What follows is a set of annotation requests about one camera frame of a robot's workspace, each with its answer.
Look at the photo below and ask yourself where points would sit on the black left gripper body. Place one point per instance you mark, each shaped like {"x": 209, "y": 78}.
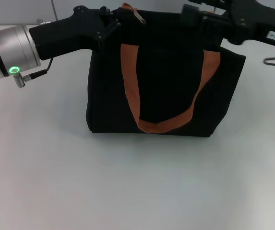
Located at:
{"x": 65, "y": 33}

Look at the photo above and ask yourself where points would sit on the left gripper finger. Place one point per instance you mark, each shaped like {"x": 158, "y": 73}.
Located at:
{"x": 108, "y": 31}
{"x": 107, "y": 12}

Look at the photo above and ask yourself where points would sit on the silver zipper pull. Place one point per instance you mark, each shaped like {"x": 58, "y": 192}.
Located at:
{"x": 139, "y": 15}

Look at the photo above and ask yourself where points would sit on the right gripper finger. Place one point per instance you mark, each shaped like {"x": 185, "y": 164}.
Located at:
{"x": 206, "y": 2}
{"x": 192, "y": 14}

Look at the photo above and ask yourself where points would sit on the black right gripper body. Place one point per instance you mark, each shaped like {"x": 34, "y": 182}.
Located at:
{"x": 254, "y": 21}

